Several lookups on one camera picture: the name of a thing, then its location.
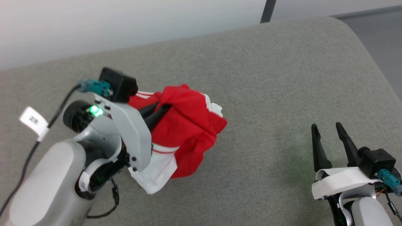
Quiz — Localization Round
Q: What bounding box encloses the teal left camera connector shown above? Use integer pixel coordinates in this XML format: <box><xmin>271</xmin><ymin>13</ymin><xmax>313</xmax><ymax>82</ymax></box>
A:
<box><xmin>78</xmin><ymin>80</ymin><xmax>113</xmax><ymax>96</ymax></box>

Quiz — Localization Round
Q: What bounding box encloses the teal camera connector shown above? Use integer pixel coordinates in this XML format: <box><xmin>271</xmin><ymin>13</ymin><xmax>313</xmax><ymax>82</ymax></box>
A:
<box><xmin>378</xmin><ymin>169</ymin><xmax>402</xmax><ymax>196</ymax></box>
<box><xmin>78</xmin><ymin>80</ymin><xmax>113</xmax><ymax>96</ymax></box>

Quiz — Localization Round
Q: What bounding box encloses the white cable label tag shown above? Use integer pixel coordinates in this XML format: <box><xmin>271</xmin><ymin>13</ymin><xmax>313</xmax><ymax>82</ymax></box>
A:
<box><xmin>19</xmin><ymin>107</ymin><xmax>49</xmax><ymax>142</ymax></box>

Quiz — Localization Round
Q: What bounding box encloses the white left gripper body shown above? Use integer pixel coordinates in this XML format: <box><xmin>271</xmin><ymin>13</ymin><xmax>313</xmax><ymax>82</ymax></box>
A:
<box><xmin>94</xmin><ymin>94</ymin><xmax>153</xmax><ymax>172</ymax></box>

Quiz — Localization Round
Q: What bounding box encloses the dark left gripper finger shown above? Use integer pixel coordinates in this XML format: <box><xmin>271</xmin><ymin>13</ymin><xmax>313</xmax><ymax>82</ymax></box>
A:
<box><xmin>146</xmin><ymin>105</ymin><xmax>172</xmax><ymax>131</ymax></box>
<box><xmin>138</xmin><ymin>102</ymin><xmax>160</xmax><ymax>118</ymax></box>

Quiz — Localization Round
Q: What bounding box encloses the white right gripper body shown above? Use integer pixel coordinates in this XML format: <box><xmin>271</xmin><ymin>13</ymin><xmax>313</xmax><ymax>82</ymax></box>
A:
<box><xmin>312</xmin><ymin>166</ymin><xmax>382</xmax><ymax>200</ymax></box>

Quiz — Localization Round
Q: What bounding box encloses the teal right camera connector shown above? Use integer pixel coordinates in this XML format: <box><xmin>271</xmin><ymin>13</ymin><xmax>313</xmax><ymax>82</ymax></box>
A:
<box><xmin>378</xmin><ymin>169</ymin><xmax>402</xmax><ymax>196</ymax></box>

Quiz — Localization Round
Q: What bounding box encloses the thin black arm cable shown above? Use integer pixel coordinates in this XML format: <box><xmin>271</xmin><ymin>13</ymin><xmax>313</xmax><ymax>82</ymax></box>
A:
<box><xmin>86</xmin><ymin>178</ymin><xmax>120</xmax><ymax>219</ymax></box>
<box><xmin>385</xmin><ymin>191</ymin><xmax>402</xmax><ymax>220</ymax></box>

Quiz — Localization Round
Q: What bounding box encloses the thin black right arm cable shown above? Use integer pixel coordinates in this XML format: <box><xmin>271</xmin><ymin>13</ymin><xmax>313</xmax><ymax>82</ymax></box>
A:
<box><xmin>385</xmin><ymin>191</ymin><xmax>402</xmax><ymax>220</ymax></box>

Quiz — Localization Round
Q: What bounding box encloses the black left camera cable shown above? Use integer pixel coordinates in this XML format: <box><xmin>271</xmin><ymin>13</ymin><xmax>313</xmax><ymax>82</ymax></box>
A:
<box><xmin>0</xmin><ymin>85</ymin><xmax>80</xmax><ymax>217</ymax></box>

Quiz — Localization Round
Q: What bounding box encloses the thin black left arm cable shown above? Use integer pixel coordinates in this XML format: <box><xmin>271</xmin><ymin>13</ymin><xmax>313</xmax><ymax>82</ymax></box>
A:
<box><xmin>86</xmin><ymin>178</ymin><xmax>120</xmax><ymax>219</ymax></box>

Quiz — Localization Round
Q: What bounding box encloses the red and white jersey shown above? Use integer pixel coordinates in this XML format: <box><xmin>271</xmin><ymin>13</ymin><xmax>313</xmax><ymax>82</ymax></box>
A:
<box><xmin>127</xmin><ymin>83</ymin><xmax>228</xmax><ymax>195</ymax></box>

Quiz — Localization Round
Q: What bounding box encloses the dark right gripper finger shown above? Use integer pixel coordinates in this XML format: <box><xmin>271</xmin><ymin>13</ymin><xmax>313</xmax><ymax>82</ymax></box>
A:
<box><xmin>311</xmin><ymin>123</ymin><xmax>332</xmax><ymax>172</ymax></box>
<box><xmin>335</xmin><ymin>122</ymin><xmax>361</xmax><ymax>167</ymax></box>

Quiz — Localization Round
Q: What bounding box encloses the grey fabric sofa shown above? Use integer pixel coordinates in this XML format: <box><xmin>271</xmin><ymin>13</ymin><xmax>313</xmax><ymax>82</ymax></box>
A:
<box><xmin>0</xmin><ymin>16</ymin><xmax>402</xmax><ymax>226</ymax></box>

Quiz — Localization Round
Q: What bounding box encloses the dark grey baseboard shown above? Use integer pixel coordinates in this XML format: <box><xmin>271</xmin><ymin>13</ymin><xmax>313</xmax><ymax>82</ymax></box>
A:
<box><xmin>330</xmin><ymin>5</ymin><xmax>402</xmax><ymax>19</ymax></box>

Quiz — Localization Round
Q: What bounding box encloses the dark vertical wall strip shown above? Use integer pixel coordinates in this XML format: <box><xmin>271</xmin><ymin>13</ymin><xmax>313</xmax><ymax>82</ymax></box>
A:
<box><xmin>260</xmin><ymin>0</ymin><xmax>277</xmax><ymax>24</ymax></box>

